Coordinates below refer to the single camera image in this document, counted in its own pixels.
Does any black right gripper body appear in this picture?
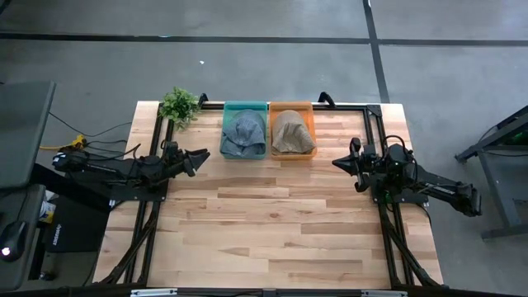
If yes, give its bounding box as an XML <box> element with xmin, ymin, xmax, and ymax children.
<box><xmin>352</xmin><ymin>142</ymin><xmax>380</xmax><ymax>194</ymax></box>

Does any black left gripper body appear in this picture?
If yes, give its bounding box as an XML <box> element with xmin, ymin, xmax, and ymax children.
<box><xmin>160</xmin><ymin>139</ymin><xmax>196</xmax><ymax>179</ymax></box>

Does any grey denim cap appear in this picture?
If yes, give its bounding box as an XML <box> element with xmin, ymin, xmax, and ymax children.
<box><xmin>219</xmin><ymin>108</ymin><xmax>268</xmax><ymax>159</ymax></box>

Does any beige cap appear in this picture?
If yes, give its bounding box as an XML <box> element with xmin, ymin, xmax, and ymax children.
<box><xmin>271</xmin><ymin>109</ymin><xmax>318</xmax><ymax>155</ymax></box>

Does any green plant in white pot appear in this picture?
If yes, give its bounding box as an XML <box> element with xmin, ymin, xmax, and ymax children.
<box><xmin>158</xmin><ymin>86</ymin><xmax>202</xmax><ymax>131</ymax></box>

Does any teal plastic bin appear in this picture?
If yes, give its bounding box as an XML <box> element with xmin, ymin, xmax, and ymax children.
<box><xmin>222</xmin><ymin>100</ymin><xmax>270</xmax><ymax>162</ymax></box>

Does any orange plastic bin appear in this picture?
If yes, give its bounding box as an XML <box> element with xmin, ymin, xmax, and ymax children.
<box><xmin>267</xmin><ymin>101</ymin><xmax>318</xmax><ymax>162</ymax></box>

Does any black controller box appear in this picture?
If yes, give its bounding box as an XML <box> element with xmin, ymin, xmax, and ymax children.
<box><xmin>44</xmin><ymin>193</ymin><xmax>111</xmax><ymax>254</ymax></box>

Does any dark metal stand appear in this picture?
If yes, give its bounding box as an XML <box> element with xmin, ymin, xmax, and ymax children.
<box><xmin>455</xmin><ymin>105</ymin><xmax>528</xmax><ymax>241</ymax></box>

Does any yellow white packet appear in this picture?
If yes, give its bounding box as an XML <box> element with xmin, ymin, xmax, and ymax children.
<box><xmin>39</xmin><ymin>200</ymin><xmax>57</xmax><ymax>224</ymax></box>

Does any dark grey desk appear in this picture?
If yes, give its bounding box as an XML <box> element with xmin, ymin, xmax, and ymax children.
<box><xmin>0</xmin><ymin>80</ymin><xmax>57</xmax><ymax>191</ymax></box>
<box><xmin>0</xmin><ymin>183</ymin><xmax>47</xmax><ymax>292</ymax></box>

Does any black computer mouse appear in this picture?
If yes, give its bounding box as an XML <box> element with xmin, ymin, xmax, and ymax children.
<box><xmin>0</xmin><ymin>220</ymin><xmax>28</xmax><ymax>263</ymax></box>

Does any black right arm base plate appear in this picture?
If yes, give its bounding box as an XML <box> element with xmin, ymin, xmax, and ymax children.
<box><xmin>369</xmin><ymin>170</ymin><xmax>431</xmax><ymax>205</ymax></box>

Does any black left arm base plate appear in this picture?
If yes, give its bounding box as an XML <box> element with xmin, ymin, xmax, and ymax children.
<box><xmin>68</xmin><ymin>172</ymin><xmax>170</xmax><ymax>203</ymax></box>

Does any black aluminium frame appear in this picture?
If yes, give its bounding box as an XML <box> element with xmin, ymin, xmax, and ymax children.
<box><xmin>0</xmin><ymin>101</ymin><xmax>528</xmax><ymax>297</ymax></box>

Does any yellow cable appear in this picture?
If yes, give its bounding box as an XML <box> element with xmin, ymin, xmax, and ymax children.
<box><xmin>39</xmin><ymin>134</ymin><xmax>88</xmax><ymax>152</ymax></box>

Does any black floor cable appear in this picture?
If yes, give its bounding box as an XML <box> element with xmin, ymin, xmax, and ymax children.
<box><xmin>48</xmin><ymin>110</ymin><xmax>134</xmax><ymax>138</ymax></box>

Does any silver metal bracket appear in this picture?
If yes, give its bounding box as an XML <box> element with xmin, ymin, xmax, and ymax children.
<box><xmin>361</xmin><ymin>290</ymin><xmax>408</xmax><ymax>297</ymax></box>
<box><xmin>130</xmin><ymin>288</ymin><xmax>179</xmax><ymax>297</ymax></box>

